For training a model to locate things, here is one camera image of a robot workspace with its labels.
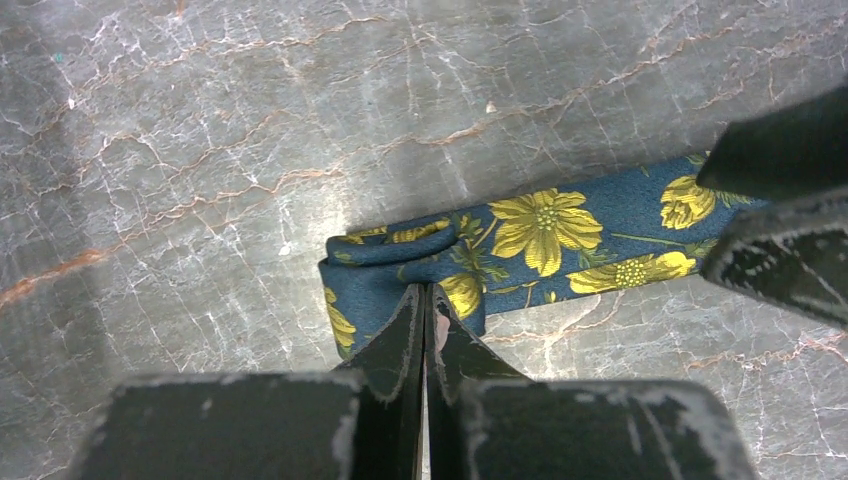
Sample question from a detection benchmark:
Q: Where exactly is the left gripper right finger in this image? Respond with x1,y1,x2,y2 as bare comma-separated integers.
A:
425,285,756,479

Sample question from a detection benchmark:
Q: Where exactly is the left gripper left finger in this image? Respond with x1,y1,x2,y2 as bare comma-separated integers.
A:
69,285,424,479

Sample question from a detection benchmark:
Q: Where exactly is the navy yellow floral tie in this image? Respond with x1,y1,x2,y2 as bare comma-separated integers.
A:
319,153,755,359

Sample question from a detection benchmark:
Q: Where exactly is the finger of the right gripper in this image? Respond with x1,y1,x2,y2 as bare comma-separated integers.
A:
696,83,847,201
700,192,847,328

